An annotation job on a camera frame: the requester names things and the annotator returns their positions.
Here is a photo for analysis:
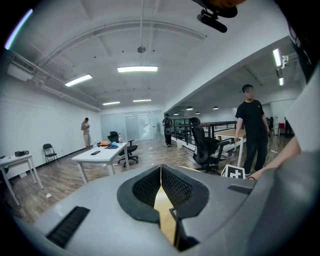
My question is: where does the wooden table with white legs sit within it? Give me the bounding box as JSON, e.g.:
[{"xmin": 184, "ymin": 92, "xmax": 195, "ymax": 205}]
[{"xmin": 214, "ymin": 128, "xmax": 248, "ymax": 168}]

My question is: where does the frosted glass partition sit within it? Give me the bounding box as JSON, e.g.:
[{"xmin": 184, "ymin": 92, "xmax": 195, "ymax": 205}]
[{"xmin": 99, "ymin": 110, "xmax": 165, "ymax": 142}]

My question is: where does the black folding chair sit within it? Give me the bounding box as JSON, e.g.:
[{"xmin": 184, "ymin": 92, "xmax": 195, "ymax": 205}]
[{"xmin": 42, "ymin": 143, "xmax": 60, "ymax": 167}]

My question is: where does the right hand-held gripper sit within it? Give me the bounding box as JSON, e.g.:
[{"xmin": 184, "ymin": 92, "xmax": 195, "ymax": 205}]
[{"xmin": 220, "ymin": 164, "xmax": 246, "ymax": 180}]

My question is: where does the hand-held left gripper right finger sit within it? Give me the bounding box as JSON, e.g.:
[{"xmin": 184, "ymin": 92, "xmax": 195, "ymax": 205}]
[{"xmin": 161, "ymin": 164, "xmax": 210, "ymax": 219}]

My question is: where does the tall black office chair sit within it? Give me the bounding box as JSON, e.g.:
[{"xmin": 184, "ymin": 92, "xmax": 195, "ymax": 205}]
[{"xmin": 188, "ymin": 116, "xmax": 231, "ymax": 175}]

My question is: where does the long white table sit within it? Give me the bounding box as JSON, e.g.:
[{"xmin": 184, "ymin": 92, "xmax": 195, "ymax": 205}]
[{"xmin": 71, "ymin": 141, "xmax": 131, "ymax": 185}]

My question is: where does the white air conditioner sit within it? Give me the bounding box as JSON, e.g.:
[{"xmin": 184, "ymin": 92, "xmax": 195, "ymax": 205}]
[{"xmin": 6, "ymin": 55, "xmax": 36, "ymax": 83}]

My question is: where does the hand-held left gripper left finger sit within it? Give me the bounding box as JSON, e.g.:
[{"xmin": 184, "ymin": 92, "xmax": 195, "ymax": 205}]
[{"xmin": 116, "ymin": 164, "xmax": 161, "ymax": 224}]

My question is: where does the black metal railing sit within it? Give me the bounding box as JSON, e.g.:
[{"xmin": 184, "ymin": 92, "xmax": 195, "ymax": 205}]
[{"xmin": 171, "ymin": 120, "xmax": 238, "ymax": 146}]

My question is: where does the person's right forearm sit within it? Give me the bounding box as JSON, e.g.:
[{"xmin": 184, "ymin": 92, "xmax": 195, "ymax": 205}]
[{"xmin": 248, "ymin": 135, "xmax": 302, "ymax": 181}]

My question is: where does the person's black printed shirt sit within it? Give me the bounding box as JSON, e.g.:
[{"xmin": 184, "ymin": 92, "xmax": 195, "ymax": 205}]
[{"xmin": 284, "ymin": 0, "xmax": 317, "ymax": 84}]

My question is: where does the black head-worn camera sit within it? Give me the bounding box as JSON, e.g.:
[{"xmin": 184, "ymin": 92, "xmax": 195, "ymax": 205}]
[{"xmin": 196, "ymin": 4, "xmax": 239, "ymax": 34}]

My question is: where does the small white table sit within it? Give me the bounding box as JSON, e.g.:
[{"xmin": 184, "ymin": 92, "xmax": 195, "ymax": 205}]
[{"xmin": 0, "ymin": 153, "xmax": 45, "ymax": 208}]

